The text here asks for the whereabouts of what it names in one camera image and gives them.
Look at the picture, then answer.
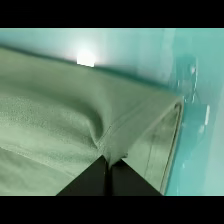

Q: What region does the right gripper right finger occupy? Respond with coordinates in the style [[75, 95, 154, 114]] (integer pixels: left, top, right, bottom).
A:
[[109, 159, 163, 197]]

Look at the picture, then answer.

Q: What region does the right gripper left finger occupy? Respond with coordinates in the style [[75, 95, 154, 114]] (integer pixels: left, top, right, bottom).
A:
[[56, 154, 108, 197]]

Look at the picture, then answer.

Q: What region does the pale green shirt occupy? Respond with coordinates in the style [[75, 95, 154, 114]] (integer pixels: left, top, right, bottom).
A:
[[0, 46, 185, 197]]

